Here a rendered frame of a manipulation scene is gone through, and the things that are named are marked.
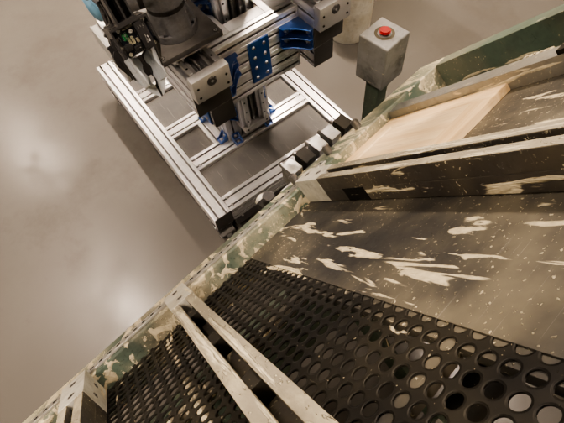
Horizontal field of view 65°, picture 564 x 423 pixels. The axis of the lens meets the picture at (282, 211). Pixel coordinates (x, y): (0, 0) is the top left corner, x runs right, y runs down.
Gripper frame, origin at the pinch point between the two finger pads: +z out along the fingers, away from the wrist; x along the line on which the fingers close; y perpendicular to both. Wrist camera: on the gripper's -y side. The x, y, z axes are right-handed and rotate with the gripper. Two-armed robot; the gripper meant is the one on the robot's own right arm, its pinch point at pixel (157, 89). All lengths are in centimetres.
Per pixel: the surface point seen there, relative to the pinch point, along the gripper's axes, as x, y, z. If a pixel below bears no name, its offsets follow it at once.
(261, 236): 5.2, -1.9, 46.5
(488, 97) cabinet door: 57, 28, 28
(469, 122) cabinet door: 48, 31, 28
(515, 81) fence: 62, 30, 26
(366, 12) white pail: 150, -132, 56
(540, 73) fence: 63, 35, 24
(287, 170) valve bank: 28, -25, 49
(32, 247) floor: -73, -140, 75
